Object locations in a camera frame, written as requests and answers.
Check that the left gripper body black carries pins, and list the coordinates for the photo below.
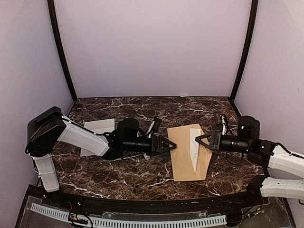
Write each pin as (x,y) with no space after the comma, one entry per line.
(154,150)

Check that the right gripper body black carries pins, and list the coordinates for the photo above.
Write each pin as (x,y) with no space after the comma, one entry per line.
(216,142)

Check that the cream decorated letter paper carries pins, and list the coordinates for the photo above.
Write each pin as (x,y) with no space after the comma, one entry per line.
(195,149)

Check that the brown paper envelope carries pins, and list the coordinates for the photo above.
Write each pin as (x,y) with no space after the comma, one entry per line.
(180,157)

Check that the grey paper sheet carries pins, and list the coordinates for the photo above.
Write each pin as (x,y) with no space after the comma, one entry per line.
(100,128)

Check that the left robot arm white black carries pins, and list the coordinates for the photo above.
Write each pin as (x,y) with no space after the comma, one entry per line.
(52,126)

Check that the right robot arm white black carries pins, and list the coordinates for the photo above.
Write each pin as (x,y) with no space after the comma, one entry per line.
(264,153)

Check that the green white glue stick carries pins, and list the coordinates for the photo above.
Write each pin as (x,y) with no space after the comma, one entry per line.
(146,157)

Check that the black front table rail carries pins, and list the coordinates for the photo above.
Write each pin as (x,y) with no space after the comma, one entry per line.
(222,204)

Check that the white slotted cable duct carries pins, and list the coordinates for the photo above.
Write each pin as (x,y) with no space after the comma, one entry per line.
(125,220)

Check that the black frame post left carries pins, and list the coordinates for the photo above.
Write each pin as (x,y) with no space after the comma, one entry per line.
(60,49)

